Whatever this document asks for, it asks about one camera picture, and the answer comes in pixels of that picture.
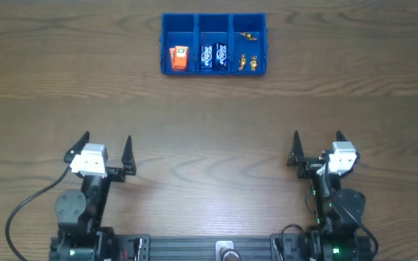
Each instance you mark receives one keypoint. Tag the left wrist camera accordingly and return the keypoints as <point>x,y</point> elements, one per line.
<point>89,160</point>

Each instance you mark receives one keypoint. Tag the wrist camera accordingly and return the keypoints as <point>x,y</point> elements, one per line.
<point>89,160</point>
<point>342,157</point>

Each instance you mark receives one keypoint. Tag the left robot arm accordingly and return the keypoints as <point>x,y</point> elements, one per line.
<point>71,210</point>

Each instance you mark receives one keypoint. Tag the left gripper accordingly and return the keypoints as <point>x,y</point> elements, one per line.
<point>115,174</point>

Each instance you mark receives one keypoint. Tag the gold candy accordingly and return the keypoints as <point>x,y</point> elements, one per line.
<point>242,62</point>
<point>248,36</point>
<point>253,63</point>

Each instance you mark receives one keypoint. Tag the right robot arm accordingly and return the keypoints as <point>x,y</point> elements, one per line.
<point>347,206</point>

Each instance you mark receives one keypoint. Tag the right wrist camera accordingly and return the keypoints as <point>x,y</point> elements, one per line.
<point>342,157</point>

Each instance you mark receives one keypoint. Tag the mounting rail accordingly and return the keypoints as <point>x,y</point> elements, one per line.
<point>187,248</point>

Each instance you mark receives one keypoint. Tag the blue tray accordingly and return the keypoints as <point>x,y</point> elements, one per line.
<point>214,25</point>

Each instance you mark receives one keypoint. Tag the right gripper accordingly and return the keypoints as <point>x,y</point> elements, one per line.
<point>308,167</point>

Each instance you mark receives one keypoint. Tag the blue candy pack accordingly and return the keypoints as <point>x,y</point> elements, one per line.
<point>206,56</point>
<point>220,56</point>

